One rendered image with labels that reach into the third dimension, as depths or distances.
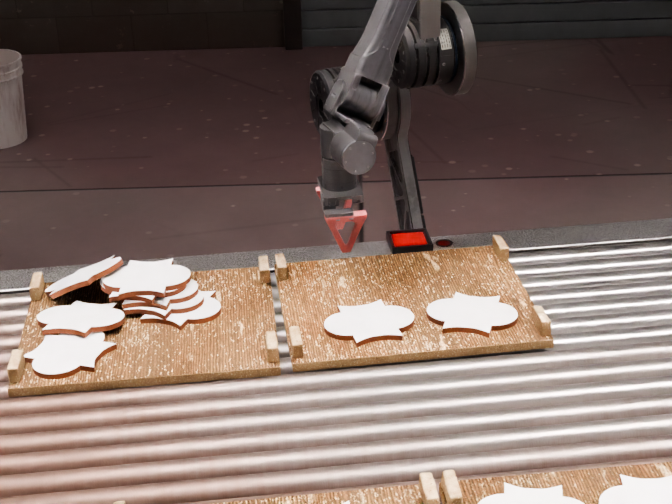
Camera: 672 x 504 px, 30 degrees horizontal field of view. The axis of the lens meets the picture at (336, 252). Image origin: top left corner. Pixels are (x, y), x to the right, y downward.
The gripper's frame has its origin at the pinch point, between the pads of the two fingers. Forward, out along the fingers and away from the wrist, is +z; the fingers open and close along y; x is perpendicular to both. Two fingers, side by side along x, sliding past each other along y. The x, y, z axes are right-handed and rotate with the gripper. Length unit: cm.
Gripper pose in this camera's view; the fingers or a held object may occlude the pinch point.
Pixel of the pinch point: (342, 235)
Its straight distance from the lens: 210.5
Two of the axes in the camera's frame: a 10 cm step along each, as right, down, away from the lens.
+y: -1.2, -4.1, 9.0
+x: -9.9, 0.9, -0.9
